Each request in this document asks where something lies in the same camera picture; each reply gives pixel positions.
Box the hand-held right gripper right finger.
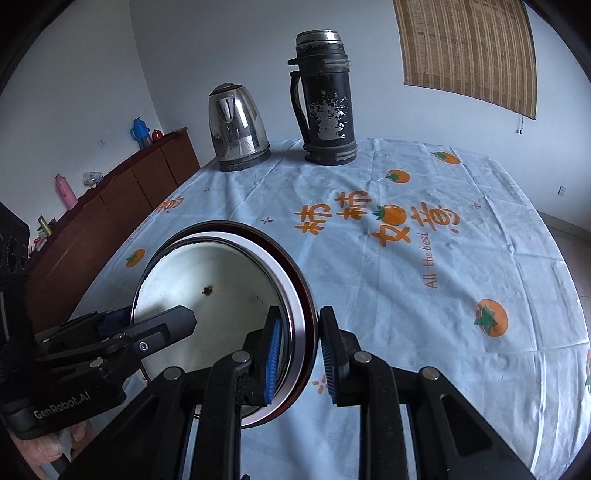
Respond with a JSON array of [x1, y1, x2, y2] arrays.
[[320, 306, 532, 480]]

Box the black thermos flask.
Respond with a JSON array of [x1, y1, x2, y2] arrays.
[[287, 30, 358, 166]]

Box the person's left hand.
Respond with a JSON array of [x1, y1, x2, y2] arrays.
[[11, 422, 88, 469]]

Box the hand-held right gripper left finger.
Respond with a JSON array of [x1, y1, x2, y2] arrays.
[[60, 307, 284, 480]]

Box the bamboo window blind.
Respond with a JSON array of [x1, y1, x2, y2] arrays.
[[392, 0, 539, 120]]

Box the brown wooden sideboard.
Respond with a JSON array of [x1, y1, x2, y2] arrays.
[[25, 128, 201, 333]]

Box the stainless steel electric kettle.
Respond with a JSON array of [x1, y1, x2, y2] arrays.
[[208, 83, 271, 173]]

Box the blue thermos jug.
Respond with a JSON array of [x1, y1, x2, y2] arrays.
[[129, 117, 151, 149]]

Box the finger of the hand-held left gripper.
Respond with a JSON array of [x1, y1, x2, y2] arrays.
[[34, 310, 132, 344], [90, 305, 197, 370]]

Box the pink bottle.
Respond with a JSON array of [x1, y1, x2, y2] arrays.
[[55, 173, 78, 208]]

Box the white tablecloth with orange print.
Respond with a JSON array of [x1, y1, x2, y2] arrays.
[[69, 137, 591, 480]]

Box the red plastic bowl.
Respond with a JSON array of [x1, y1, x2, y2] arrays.
[[139, 220, 320, 431]]

